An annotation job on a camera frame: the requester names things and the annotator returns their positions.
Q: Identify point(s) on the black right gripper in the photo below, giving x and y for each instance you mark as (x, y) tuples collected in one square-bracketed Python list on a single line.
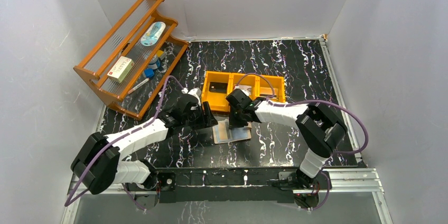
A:
[(239, 118)]

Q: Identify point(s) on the blue cube block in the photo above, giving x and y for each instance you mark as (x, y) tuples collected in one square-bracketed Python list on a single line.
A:
[(148, 73)]

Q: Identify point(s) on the black credit card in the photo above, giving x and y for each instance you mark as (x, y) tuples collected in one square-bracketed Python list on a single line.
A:
[(218, 87)]

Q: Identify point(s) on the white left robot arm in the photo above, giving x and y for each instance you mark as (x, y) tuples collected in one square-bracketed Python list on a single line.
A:
[(100, 162)]

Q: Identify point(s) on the white red-print box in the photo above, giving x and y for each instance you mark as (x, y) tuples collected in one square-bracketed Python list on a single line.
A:
[(120, 69)]

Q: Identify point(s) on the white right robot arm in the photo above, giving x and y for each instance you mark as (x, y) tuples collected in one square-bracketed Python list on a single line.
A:
[(320, 127)]

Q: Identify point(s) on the blue white tape roll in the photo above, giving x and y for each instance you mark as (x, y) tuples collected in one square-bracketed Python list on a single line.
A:
[(155, 63)]

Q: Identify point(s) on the white leather card holder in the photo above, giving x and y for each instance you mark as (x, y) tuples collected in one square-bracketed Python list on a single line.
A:
[(223, 134)]

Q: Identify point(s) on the yellow small block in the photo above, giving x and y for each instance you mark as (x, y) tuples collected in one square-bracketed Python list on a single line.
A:
[(161, 54)]

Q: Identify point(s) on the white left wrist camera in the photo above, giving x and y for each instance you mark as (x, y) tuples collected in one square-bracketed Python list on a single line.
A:
[(195, 92)]

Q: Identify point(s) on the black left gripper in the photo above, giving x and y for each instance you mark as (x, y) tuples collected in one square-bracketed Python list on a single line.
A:
[(205, 117)]

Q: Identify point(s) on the orange wooden shelf rack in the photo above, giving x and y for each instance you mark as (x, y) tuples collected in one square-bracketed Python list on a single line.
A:
[(123, 39)]

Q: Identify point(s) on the white marker pen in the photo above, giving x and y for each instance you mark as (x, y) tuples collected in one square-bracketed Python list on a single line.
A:
[(138, 85)]

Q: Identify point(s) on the yellow three-compartment plastic tray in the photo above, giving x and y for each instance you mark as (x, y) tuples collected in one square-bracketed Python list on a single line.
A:
[(260, 84)]

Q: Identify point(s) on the silver card in tray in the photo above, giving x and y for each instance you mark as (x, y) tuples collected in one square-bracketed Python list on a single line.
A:
[(246, 89)]

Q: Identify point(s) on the light blue oval case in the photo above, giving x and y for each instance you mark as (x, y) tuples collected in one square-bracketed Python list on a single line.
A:
[(153, 33)]

